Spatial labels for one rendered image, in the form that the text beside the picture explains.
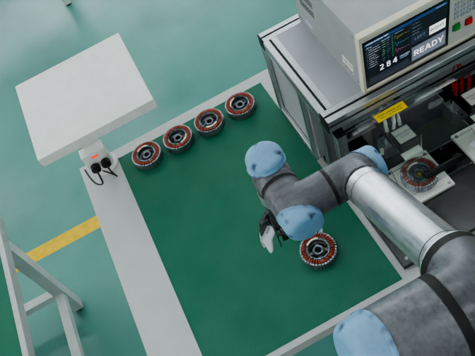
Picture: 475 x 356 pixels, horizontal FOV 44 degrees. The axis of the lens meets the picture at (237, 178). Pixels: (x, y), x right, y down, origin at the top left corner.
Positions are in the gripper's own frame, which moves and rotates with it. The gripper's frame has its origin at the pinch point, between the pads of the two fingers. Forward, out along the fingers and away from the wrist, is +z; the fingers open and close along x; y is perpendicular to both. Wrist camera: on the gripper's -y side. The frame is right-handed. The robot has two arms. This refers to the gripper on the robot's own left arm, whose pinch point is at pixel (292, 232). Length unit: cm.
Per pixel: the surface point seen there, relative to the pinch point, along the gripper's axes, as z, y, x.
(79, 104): -5, -65, -43
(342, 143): 14.2, -28.9, 23.4
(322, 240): 37.2, -14.8, 8.4
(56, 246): 115, -110, -111
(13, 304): 40, -38, -94
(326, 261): 36.9, -7.7, 6.7
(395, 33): -12, -35, 44
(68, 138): -5, -53, -48
